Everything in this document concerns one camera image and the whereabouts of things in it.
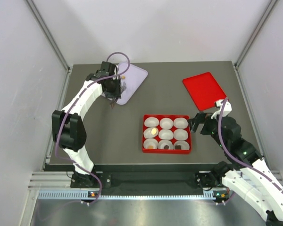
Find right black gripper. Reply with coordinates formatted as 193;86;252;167
187;111;228;149

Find metal tongs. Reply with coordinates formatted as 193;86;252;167
109;82;126;109

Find cream white chocolate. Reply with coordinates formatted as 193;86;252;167
151;128;157;135

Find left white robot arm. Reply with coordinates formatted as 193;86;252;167
51;68;122;187

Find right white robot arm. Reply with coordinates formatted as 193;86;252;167
188;112;283;226

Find red chocolate box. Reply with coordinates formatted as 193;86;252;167
142;114;192;154

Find white paper cup top-right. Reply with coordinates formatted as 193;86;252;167
173;118;189;129

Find white paper cup middle-right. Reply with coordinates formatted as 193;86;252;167
174;129;189;141

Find white paper cup bottom-right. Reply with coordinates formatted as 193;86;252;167
174;141;190;150

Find lavender plastic tray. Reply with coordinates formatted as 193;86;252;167
116;64;148;105

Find white paper cup top-middle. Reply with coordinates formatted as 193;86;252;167
159;117;173;129

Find white paper cup centre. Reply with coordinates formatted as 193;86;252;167
158;129;174;140

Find red box lid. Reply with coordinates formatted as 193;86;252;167
183;72;226;111

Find white paper cup bottom-middle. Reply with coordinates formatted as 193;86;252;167
158;140;173;150

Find white paper cup top-left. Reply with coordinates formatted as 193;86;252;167
144;117;159;127

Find white paper cup middle-left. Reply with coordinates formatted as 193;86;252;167
143;127;158;139

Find white paper cup bottom-left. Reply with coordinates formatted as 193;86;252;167
143;138;158;149

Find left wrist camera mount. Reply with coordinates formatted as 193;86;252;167
98;61;117;78

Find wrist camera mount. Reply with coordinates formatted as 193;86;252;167
211;99;232;119
98;61;117;78

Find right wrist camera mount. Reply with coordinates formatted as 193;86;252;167
211;99;232;119

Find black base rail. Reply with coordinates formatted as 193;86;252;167
70;162;225;196

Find grey slotted cable duct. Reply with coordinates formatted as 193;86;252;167
38;190;229;200

